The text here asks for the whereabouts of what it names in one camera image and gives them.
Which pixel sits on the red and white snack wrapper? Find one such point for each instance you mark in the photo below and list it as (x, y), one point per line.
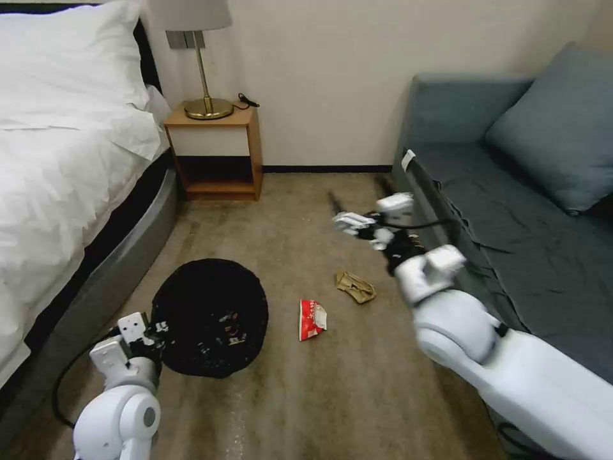
(313, 320)

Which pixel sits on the white sofa tag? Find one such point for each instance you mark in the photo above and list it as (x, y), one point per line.
(408, 160)

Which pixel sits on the brass table lamp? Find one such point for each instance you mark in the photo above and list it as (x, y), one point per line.
(205, 103)

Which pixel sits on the crumpled brown paper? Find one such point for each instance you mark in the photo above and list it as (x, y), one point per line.
(355, 286)

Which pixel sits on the white bed duvet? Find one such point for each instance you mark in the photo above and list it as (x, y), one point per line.
(62, 191)

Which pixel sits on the black baseboard strip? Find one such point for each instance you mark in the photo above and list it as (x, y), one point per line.
(325, 168)

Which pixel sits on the large white pillow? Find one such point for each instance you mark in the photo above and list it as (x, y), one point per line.
(67, 62)

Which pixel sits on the wooden nightstand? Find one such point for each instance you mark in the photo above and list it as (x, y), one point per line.
(215, 144)

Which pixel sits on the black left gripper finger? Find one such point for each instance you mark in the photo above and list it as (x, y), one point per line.
(161, 328)
(154, 341)

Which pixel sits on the grey bed base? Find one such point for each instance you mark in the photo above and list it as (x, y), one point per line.
(115, 273)

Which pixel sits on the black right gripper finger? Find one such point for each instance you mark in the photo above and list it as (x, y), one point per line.
(395, 203)
(352, 221)

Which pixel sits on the grey wall switch plate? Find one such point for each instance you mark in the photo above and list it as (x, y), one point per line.
(184, 39)

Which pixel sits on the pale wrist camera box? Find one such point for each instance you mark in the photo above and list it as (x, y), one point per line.
(132, 326)
(380, 239)

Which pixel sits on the blue cushion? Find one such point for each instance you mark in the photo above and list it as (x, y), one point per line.
(555, 139)

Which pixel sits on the black headboard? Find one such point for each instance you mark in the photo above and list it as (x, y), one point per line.
(147, 57)

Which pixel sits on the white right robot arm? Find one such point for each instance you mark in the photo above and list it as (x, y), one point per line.
(517, 378)

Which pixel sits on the blue-grey sofa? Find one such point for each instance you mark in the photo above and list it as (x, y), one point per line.
(517, 230)

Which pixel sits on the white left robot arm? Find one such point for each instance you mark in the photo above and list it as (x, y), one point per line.
(119, 421)

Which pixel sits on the black round trash bin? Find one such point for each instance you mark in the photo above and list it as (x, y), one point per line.
(210, 316)

